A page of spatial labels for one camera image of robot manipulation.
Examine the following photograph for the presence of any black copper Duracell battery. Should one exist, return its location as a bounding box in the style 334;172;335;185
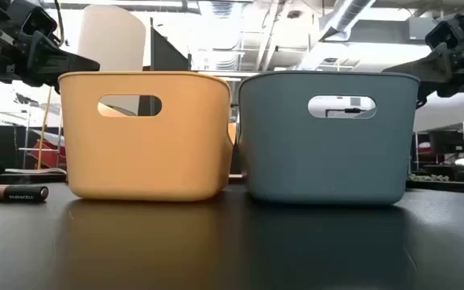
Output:
0;184;50;204

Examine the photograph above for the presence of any wooden stick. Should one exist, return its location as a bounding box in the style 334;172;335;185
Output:
36;86;54;171

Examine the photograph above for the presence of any white paper roll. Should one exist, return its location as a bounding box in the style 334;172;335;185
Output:
77;4;147;117

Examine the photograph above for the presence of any metal shelf rack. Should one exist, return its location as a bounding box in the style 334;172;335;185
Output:
412;120;464;183

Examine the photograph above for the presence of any red background object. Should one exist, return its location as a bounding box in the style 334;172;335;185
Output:
30;139;68;170

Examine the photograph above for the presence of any black upright panel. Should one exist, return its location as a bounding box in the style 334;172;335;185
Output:
149;17;191;117

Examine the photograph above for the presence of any orange plastic bin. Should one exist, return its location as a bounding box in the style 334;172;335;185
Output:
57;71;234;202

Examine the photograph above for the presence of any blue plastic bin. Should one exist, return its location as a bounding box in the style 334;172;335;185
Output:
238;70;421;206

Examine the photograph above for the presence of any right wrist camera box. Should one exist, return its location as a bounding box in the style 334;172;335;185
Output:
425;19;462;52

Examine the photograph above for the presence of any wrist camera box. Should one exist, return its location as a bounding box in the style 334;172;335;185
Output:
17;0;59;40
425;19;462;52

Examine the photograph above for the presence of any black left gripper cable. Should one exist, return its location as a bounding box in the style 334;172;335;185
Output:
53;0;65;48

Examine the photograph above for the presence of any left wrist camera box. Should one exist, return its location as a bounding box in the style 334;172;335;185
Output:
17;0;59;40

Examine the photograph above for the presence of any silver ceiling duct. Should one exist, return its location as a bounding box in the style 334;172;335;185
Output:
319;0;378;42

